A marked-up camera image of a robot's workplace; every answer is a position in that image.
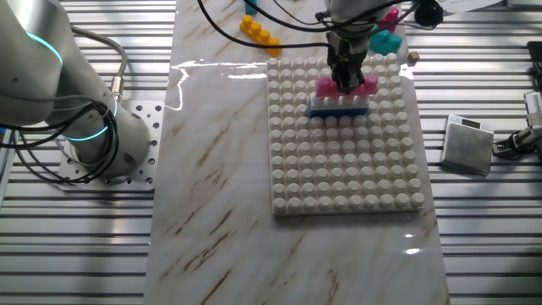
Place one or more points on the magenta three-stud block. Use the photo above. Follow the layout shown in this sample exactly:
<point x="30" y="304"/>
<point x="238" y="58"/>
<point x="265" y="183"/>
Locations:
<point x="390" y="19"/>

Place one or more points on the white marble board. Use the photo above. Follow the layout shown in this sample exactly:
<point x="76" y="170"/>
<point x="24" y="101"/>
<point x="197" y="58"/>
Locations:
<point x="211" y="169"/>

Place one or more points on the orange four-stud block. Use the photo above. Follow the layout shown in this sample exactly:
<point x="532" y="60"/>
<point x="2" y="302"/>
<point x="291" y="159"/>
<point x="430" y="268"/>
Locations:
<point x="260" y="36"/>

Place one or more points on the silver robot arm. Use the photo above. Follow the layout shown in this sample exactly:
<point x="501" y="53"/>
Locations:
<point x="42" y="76"/>

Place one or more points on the white studded baseplate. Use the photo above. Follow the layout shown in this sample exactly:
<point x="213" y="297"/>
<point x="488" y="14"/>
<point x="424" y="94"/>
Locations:
<point x="339" y="169"/>

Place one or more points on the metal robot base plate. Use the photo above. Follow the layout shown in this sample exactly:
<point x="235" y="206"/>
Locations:
<point x="160" y="144"/>

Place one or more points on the blue four-stud block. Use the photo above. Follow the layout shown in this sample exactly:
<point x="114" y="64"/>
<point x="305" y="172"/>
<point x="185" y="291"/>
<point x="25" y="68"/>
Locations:
<point x="334" y="113"/>

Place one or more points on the small silver clamped camera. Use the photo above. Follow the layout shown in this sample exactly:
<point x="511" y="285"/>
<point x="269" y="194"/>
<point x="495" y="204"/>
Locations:
<point x="534" y="108"/>

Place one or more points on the teal four-stud block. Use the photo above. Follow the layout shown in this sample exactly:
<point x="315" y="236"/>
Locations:
<point x="387" y="42"/>

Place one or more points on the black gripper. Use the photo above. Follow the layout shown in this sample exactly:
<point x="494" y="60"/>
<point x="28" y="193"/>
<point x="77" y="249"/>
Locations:
<point x="345" y="51"/>

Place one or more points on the silver digital scale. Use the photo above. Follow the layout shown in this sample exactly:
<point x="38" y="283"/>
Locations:
<point x="466" y="146"/>

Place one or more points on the white four-stud block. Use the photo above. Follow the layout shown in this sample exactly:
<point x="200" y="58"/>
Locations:
<point x="328" y="102"/>

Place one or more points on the small wooden cube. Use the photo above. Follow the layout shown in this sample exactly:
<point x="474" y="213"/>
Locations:
<point x="413" y="57"/>

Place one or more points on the white printed paper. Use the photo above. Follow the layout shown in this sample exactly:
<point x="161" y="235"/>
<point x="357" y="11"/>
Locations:
<point x="470" y="4"/>

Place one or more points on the pink four-stud block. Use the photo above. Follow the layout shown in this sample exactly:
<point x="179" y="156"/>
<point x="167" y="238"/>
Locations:
<point x="325" y="87"/>

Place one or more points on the light blue three-stud block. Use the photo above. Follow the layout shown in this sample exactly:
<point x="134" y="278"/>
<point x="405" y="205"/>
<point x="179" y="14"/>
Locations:
<point x="250" y="5"/>

